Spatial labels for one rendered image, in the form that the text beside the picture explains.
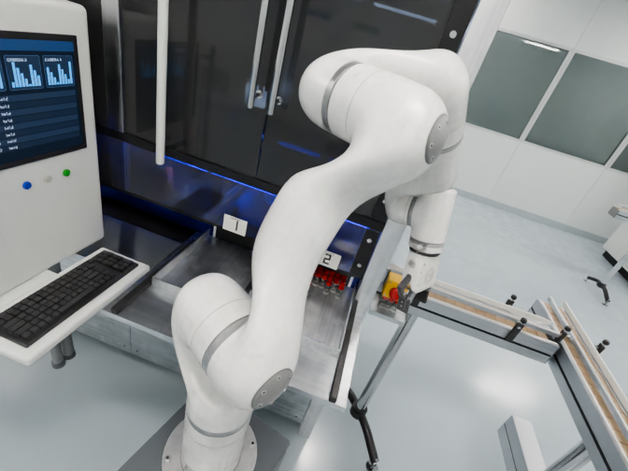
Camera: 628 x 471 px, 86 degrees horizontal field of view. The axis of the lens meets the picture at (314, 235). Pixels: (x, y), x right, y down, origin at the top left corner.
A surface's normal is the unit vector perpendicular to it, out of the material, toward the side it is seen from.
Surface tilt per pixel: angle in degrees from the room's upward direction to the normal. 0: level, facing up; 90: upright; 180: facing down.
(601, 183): 90
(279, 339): 59
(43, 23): 90
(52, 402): 0
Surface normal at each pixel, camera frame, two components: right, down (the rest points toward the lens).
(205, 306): -0.21, -0.55
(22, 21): 0.93, 0.35
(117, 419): 0.25, -0.83
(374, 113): -0.61, -0.11
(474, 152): -0.25, 0.45
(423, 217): -0.61, 0.21
